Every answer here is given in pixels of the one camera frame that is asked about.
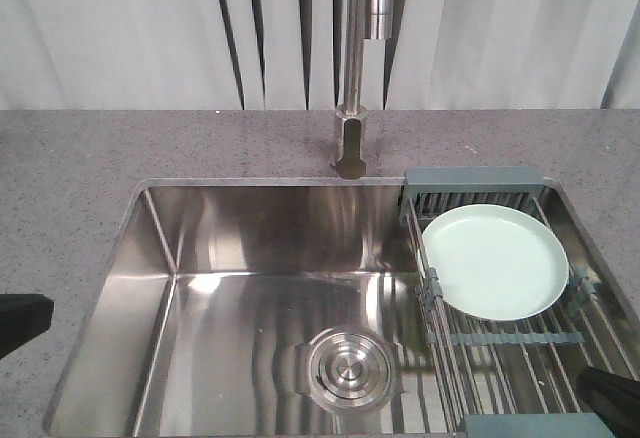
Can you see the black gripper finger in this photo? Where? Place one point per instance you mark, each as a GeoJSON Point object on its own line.
{"type": "Point", "coordinates": [613, 398]}
{"type": "Point", "coordinates": [23, 318]}

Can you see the light green round plate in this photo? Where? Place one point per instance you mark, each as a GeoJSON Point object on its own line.
{"type": "Point", "coordinates": [496, 263]}

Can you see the grey metal dish rack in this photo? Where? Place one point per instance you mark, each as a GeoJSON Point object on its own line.
{"type": "Point", "coordinates": [517, 376]}

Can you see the stainless steel sink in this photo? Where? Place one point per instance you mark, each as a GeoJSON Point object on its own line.
{"type": "Point", "coordinates": [212, 283]}

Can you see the round steel sink drain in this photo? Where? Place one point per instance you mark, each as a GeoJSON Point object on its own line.
{"type": "Point", "coordinates": [348, 369]}

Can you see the white pleated curtain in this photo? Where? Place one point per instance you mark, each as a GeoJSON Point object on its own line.
{"type": "Point", "coordinates": [289, 55]}

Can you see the stainless steel faucet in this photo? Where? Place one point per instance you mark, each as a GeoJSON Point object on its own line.
{"type": "Point", "coordinates": [365, 20]}

